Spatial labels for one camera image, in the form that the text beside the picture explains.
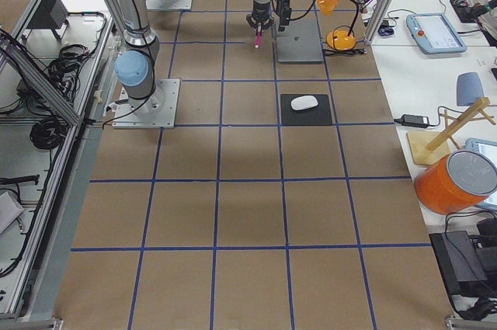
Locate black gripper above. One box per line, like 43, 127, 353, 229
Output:
245, 2, 274, 30
276, 0, 292, 32

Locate pink pen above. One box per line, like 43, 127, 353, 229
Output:
254, 23, 262, 49

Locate white computer mouse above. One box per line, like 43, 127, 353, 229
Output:
290, 95, 318, 111

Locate silver laptop notebook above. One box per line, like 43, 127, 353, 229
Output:
276, 18, 323, 64

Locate black mousepad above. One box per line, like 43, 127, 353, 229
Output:
280, 94, 332, 127

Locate orange desk lamp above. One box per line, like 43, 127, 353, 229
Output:
315, 0, 357, 51

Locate teach pendant tablet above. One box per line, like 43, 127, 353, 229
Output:
405, 13, 467, 54

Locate black power adapter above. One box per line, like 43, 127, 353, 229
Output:
402, 114, 429, 128

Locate wooden stand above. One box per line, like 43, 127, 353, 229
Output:
407, 96, 496, 166

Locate orange cylinder container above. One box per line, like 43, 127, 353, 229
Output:
414, 150, 496, 214

